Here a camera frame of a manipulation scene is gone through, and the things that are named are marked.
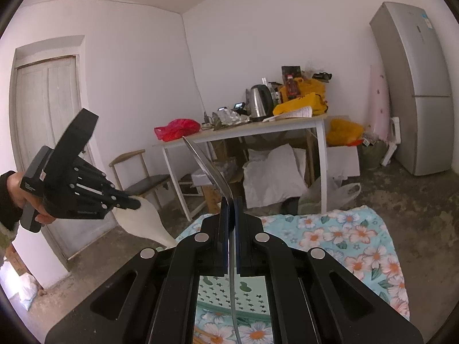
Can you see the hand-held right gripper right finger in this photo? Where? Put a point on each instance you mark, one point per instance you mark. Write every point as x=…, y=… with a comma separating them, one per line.
x=241, y=243

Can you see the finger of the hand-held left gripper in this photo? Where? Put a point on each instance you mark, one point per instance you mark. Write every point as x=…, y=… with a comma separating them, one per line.
x=79, y=206
x=96, y=181

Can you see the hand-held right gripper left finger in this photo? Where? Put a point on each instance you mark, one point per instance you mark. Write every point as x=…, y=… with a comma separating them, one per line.
x=222, y=243

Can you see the green perforated utensil basket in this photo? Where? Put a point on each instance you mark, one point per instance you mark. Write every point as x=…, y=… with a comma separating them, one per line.
x=215, y=290

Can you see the white rice paddle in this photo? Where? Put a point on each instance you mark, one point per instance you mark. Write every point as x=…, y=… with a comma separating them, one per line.
x=143, y=218

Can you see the wooden chopstick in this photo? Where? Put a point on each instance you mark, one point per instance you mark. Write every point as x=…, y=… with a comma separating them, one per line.
x=205, y=341
x=201, y=336

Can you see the person's left forearm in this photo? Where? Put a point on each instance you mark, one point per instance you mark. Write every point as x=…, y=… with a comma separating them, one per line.
x=7, y=215

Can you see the person's left hand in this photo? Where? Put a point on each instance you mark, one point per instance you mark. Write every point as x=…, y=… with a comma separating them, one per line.
x=14, y=188

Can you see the brown cardboard box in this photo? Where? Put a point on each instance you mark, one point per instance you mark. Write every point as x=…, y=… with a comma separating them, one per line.
x=213, y=197

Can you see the white wooden door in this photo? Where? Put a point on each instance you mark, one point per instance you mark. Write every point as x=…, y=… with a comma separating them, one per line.
x=46, y=96

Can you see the wooden chair dark seat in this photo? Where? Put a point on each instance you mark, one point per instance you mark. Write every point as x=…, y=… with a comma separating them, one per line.
x=147, y=182

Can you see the small wooden stool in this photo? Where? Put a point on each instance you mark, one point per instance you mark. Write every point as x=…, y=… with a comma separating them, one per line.
x=190, y=186

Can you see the white sack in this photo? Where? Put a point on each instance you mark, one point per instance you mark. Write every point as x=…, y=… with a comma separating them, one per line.
x=276, y=175

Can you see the red plastic bag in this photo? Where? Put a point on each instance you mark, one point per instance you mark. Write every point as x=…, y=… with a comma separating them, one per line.
x=177, y=129

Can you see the white filled bag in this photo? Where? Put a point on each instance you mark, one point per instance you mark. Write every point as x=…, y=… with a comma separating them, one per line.
x=27, y=290

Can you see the floral blanket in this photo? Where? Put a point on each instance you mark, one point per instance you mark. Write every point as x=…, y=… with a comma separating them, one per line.
x=340, y=236

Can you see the translucent plastic bag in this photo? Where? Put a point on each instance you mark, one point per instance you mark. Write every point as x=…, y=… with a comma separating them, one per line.
x=333, y=193

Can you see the white table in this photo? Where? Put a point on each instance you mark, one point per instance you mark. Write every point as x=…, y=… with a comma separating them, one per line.
x=229, y=131

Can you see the crumpled foil wrap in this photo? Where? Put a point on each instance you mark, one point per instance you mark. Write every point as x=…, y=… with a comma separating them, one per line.
x=231, y=118

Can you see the white cardboard box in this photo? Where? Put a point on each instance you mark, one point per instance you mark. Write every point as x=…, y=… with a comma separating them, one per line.
x=342, y=161

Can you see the white paper sheet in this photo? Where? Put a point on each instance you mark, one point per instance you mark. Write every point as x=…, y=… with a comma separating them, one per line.
x=290, y=114

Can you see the steel electric kettle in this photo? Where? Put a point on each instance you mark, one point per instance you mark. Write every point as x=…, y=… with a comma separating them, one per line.
x=260, y=102

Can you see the orange plastic bag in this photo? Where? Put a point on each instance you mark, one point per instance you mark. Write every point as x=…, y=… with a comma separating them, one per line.
x=344, y=132

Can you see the green bag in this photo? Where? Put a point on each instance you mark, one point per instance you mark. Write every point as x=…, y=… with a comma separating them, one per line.
x=373, y=154

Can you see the red drink bottle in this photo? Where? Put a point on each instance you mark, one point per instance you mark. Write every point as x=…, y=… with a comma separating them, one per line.
x=293, y=87

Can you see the dark box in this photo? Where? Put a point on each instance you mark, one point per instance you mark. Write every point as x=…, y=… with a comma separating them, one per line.
x=290, y=71

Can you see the white plastic object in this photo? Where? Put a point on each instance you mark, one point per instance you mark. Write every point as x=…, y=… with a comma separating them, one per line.
x=392, y=136

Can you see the pink board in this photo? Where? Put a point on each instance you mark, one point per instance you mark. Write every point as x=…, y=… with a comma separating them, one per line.
x=379, y=104

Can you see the silver refrigerator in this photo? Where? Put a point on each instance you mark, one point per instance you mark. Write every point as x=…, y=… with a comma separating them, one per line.
x=416, y=89

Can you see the small black camera gadget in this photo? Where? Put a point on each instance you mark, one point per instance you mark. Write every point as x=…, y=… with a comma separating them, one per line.
x=238, y=106

